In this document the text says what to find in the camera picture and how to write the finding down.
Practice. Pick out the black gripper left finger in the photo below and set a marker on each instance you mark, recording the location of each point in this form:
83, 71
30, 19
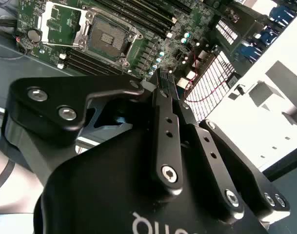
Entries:
45, 109

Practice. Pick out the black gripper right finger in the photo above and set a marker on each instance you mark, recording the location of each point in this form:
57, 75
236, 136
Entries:
211, 165

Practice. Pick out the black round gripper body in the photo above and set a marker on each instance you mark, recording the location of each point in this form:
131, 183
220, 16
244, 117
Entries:
102, 190

